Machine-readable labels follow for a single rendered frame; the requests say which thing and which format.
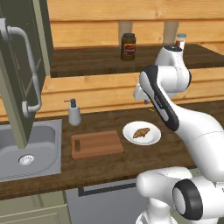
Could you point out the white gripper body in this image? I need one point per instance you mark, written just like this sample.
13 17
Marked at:
140 92

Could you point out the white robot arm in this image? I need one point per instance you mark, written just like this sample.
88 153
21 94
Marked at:
201 131

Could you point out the brown croissant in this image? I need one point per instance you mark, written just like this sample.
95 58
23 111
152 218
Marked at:
141 132

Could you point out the dark jam jar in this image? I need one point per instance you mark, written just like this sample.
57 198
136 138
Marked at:
128 48

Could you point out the wooden cutting board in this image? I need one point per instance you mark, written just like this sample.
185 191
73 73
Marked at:
97 144

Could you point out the dark green cabinet door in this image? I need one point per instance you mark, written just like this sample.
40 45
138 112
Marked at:
17 73

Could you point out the white plate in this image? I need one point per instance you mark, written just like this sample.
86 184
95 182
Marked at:
153 137

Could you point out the white bottle with blue cap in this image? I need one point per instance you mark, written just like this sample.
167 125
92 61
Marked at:
181 40

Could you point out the grey soap dispenser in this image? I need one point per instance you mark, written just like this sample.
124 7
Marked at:
74 114

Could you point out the grey steel sink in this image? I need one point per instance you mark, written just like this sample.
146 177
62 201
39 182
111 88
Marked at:
43 145

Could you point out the grey dishwasher front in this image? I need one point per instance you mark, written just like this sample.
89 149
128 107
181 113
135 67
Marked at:
108 208

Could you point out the pale green cupboard door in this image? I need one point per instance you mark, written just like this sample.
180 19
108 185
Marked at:
32 211

